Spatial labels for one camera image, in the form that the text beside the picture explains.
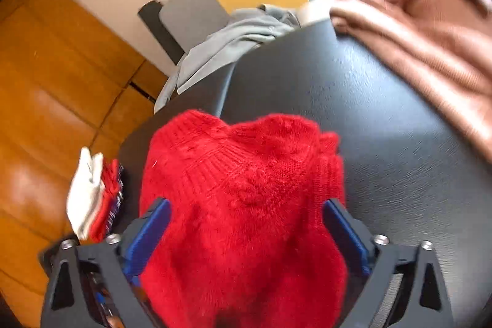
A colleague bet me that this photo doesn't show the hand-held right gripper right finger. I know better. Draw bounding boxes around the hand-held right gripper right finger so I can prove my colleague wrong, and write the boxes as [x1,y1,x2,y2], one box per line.
[323,197,454,328]

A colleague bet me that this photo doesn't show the grey garment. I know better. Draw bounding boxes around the grey garment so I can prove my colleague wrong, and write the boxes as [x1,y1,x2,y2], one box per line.
[154,4,302,114]

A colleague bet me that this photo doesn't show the orange wooden wardrobe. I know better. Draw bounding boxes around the orange wooden wardrobe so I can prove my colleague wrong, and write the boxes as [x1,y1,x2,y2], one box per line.
[0,0,170,328]

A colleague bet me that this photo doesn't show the red ribbed knit cloth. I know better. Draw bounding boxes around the red ribbed knit cloth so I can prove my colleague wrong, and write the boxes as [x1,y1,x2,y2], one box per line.
[90,159,121,242]

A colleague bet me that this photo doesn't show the pink knit sweater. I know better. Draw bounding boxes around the pink knit sweater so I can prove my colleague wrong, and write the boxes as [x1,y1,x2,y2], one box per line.
[330,0,492,163]

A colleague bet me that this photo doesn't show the white printed cushion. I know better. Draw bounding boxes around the white printed cushion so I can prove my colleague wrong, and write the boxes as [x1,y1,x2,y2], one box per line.
[298,0,339,27]

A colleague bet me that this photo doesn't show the red knit sweater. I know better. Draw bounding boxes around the red knit sweater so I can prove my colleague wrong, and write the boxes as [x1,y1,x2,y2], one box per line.
[139,110,348,328]

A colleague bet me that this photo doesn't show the black padded bench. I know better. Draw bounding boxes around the black padded bench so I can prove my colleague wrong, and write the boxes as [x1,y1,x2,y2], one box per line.
[119,18,492,328]

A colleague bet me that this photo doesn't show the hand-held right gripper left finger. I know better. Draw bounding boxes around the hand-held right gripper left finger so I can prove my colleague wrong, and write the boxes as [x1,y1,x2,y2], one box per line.
[40,197,172,328]

